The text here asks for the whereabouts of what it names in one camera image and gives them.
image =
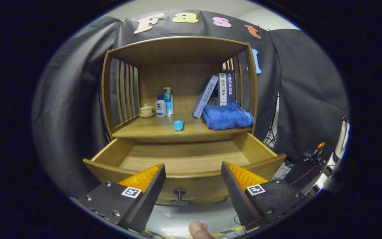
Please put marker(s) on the white spine book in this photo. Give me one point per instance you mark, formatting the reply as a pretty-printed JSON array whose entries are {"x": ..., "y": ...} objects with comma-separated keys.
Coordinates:
[{"x": 222, "y": 89}]

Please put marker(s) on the grey book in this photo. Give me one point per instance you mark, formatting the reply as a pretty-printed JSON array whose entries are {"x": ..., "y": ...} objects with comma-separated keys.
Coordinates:
[{"x": 205, "y": 96}]

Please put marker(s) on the wooden drawer with black knob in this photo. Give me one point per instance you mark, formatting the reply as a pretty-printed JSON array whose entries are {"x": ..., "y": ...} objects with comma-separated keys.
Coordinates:
[{"x": 184, "y": 156}]

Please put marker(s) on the dark blue book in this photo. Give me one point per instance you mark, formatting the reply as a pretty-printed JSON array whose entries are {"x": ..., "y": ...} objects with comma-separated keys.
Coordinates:
[{"x": 230, "y": 88}]

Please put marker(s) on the cream lidded teacup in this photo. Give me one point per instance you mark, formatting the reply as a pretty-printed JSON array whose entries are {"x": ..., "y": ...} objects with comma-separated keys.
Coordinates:
[{"x": 146, "y": 110}]

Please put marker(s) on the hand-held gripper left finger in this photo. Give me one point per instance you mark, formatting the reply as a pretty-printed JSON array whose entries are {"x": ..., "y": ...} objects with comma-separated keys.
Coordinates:
[{"x": 151, "y": 196}]

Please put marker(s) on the black backdrop cloth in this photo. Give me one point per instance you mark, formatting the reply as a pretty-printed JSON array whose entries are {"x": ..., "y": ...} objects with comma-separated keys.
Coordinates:
[{"x": 78, "y": 99}]

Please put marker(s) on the black device with orange part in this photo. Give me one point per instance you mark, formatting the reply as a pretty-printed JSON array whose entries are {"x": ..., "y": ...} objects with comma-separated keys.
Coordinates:
[{"x": 298, "y": 172}]

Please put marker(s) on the black tripod stand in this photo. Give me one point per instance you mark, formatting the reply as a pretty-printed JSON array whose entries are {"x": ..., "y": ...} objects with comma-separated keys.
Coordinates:
[{"x": 272, "y": 136}]

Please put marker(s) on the wooden countertop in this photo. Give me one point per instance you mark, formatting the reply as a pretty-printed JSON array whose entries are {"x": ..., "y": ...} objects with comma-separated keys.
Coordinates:
[{"x": 158, "y": 127}]

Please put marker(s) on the blue towel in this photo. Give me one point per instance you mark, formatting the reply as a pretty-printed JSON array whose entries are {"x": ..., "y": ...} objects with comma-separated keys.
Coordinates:
[{"x": 227, "y": 116}]

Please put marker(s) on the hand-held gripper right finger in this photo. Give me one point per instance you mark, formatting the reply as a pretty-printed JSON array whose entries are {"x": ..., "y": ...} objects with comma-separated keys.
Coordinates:
[{"x": 234, "y": 196}]

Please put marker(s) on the blue and white tube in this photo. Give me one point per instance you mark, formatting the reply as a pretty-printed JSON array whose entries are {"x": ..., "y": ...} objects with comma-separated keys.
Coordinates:
[{"x": 178, "y": 125}]

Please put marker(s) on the wooden cabinet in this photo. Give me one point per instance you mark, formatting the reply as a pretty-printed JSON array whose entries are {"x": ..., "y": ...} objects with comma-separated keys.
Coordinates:
[{"x": 177, "y": 49}]

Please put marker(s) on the white bottle with blue cap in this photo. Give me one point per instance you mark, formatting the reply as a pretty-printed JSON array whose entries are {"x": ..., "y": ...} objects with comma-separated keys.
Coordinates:
[{"x": 160, "y": 108}]

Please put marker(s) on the blue pump bottle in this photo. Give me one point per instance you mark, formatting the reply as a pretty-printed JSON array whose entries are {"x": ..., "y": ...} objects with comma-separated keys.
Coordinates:
[{"x": 168, "y": 103}]

